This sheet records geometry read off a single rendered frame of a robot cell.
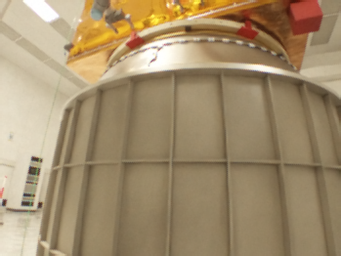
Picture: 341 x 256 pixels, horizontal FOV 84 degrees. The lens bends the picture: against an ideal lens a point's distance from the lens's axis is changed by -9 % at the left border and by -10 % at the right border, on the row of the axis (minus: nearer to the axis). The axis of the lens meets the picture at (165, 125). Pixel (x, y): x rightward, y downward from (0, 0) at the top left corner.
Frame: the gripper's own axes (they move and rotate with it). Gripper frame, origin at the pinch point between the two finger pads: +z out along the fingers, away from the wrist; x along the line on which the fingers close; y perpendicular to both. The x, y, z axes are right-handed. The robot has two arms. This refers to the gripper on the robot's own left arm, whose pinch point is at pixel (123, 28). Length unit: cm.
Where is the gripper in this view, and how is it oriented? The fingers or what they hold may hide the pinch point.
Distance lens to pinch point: 159.7
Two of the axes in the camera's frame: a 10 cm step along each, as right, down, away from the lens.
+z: 4.1, 3.4, 8.5
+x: -9.1, 1.1, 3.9
